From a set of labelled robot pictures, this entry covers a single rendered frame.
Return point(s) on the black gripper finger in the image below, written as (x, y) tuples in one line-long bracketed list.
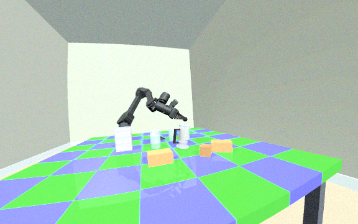
[(179, 116)]

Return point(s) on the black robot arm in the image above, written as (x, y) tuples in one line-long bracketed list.
[(127, 117)]

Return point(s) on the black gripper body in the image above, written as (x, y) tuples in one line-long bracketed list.
[(171, 112)]

